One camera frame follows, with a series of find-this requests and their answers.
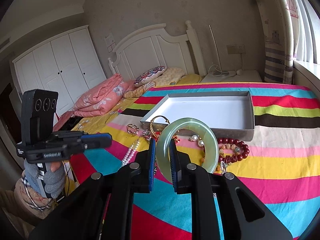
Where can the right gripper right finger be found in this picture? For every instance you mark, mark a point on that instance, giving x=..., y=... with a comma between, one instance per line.
x=178, y=166

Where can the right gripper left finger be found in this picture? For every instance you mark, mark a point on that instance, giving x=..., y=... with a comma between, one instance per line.
x=144, y=176

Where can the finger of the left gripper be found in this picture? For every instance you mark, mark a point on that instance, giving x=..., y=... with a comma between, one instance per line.
x=92, y=140

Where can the white pearl necklace green pendant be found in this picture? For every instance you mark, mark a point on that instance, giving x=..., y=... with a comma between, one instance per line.
x=130, y=152

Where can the green jade bangle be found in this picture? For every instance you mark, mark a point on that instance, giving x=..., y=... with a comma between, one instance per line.
x=207, y=157

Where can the enamel flower hair clip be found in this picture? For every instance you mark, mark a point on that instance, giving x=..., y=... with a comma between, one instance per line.
x=146, y=135

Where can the pearl earrings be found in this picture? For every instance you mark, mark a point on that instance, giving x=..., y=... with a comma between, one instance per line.
x=197, y=139

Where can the gold bangle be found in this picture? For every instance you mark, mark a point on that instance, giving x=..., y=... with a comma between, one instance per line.
x=156, y=128

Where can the grey gloved left hand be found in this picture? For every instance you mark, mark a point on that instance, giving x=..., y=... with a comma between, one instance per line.
x=54, y=178

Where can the pink folded quilt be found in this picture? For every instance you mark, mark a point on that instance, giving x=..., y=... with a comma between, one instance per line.
x=102, y=98

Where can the grey shallow cardboard box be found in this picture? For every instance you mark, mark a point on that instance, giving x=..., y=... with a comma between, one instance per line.
x=229, y=114

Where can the white wardrobe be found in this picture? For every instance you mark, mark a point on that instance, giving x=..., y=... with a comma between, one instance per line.
x=66, y=63

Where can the embroidered round cushion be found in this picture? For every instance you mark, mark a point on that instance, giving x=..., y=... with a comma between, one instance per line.
x=149, y=75

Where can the yellow patterned pillow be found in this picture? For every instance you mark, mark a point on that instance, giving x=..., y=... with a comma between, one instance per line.
x=170, y=77

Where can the white slim desk lamp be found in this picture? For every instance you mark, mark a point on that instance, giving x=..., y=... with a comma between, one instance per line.
x=217, y=67

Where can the white bedside table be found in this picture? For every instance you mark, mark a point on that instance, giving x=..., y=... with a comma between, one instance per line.
x=234, y=76

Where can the white bed headboard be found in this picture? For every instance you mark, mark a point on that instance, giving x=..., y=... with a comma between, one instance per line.
x=153, y=46

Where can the striped patterned curtain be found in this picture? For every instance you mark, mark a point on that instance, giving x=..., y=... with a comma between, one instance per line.
x=280, y=20

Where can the wall socket panel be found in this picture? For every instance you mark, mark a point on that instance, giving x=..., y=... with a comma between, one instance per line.
x=235, y=49

